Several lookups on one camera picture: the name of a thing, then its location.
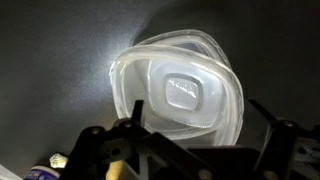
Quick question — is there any white wipes canister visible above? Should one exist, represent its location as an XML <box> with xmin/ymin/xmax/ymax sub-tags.
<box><xmin>22</xmin><ymin>166</ymin><xmax>62</xmax><ymax>180</ymax></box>

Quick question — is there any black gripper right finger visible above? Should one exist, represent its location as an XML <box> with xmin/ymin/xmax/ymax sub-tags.
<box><xmin>247</xmin><ymin>98</ymin><xmax>320</xmax><ymax>180</ymax></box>

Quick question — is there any crumpled white packet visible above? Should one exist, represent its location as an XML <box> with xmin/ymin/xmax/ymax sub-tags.
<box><xmin>49</xmin><ymin>152</ymin><xmax>70</xmax><ymax>170</ymax></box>

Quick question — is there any clear plastic bowl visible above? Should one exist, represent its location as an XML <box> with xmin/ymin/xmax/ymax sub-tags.
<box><xmin>132</xmin><ymin>28</ymin><xmax>234</xmax><ymax>69</ymax></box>
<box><xmin>108</xmin><ymin>43</ymin><xmax>245</xmax><ymax>148</ymax></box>

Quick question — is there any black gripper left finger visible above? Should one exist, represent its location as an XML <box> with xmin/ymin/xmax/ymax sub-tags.
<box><xmin>59</xmin><ymin>99</ymin><xmax>215</xmax><ymax>180</ymax></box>

